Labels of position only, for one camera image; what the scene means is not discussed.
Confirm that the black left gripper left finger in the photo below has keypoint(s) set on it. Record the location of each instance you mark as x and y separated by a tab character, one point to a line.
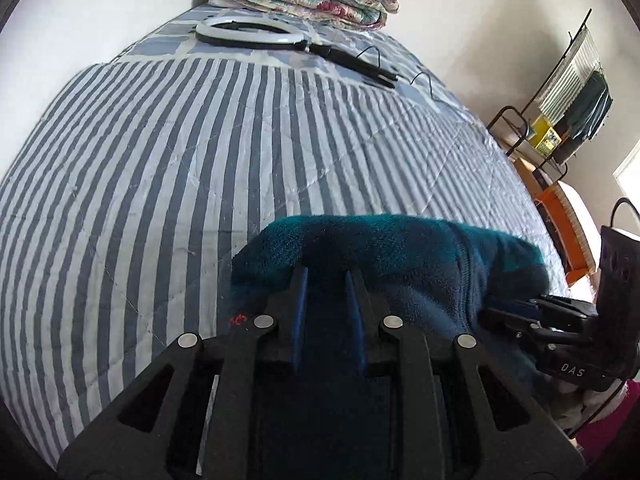
188	414

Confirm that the bright window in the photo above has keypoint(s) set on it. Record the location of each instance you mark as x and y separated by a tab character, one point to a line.
627	175

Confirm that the dark green hanging cloth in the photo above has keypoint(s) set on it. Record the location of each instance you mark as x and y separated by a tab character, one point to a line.
586	114

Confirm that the black wire clothes rack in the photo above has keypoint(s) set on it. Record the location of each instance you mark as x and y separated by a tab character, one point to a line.
512	126

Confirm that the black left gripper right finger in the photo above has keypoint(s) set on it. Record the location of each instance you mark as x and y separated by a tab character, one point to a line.
515	321

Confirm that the grey knit gloved hand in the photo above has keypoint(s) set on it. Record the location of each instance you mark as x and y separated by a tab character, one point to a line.
574	406

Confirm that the teal plaid fleece jacket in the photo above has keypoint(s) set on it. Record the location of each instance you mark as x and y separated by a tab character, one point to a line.
435	274

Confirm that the yellow box on rack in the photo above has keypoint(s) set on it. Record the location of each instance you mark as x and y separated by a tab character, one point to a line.
545	139

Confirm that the striped blue white bedspread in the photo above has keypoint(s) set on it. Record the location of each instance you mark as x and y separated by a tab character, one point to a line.
147	174

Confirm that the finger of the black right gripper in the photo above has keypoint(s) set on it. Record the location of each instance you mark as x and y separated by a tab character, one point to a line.
444	409

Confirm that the white ring light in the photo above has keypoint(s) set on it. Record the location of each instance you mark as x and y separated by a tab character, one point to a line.
241	31

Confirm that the orange wooden furniture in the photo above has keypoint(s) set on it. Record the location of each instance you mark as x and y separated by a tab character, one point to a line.
575	235

